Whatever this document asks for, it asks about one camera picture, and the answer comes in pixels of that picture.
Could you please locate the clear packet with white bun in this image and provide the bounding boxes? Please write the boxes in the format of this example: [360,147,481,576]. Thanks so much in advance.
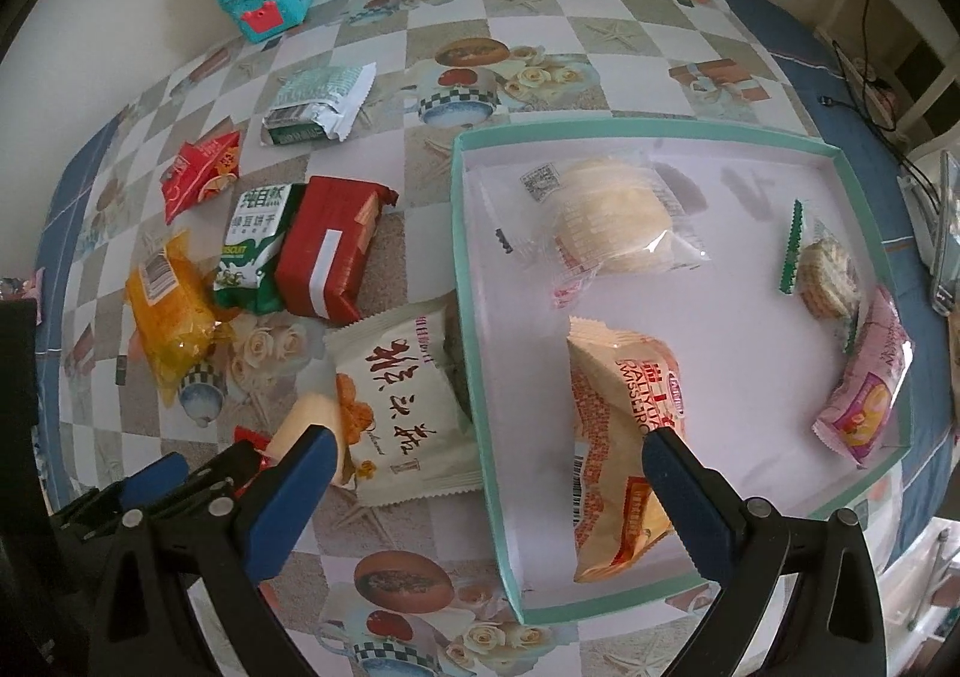
[480,154,712,309]

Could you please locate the yellow cake packet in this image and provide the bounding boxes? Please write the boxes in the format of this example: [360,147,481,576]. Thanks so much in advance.
[262,392,353,487]

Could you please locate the green biscuit packet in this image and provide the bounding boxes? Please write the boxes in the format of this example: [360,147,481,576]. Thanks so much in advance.
[212,182,305,316]

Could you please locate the pink bread packet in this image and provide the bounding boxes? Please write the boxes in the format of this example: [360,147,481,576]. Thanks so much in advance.
[814,285,916,470]

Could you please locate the white tray with teal rim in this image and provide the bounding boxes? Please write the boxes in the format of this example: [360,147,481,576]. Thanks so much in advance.
[452,116,920,625]

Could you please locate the red packet with white stripe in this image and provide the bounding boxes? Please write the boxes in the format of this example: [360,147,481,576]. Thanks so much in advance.
[274,176,400,326]

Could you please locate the green white snack packet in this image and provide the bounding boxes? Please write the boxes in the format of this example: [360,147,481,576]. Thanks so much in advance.
[260,62,377,148]

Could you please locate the tiny red snack packet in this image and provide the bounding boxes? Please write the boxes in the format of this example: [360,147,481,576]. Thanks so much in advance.
[232,426,275,476]

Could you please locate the small red snack packet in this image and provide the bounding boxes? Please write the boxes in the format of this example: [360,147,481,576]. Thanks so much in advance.
[160,130,242,224]

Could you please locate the orange croissant packet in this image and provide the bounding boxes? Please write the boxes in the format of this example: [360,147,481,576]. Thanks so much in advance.
[566,315,689,584]

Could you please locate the black smartphone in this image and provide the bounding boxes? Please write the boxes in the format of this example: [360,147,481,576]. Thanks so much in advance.
[930,148,960,314]

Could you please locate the orange yellow snack packet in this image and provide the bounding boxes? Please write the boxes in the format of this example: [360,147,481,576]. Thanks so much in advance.
[124,231,237,389]

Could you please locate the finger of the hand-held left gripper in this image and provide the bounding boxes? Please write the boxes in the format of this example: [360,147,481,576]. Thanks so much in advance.
[184,438,280,502]
[49,452,194,539]

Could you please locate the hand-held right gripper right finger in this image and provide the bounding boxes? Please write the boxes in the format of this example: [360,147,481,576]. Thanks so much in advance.
[643,426,887,677]

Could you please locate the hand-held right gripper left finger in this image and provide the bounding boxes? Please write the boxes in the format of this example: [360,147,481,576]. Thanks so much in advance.
[90,424,338,677]

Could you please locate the clear packet with brown biscuit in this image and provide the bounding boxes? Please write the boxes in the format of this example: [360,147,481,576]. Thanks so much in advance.
[776,198,863,352]

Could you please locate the white packet with orange print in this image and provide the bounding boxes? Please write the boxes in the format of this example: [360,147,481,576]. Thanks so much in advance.
[324,298,485,507]

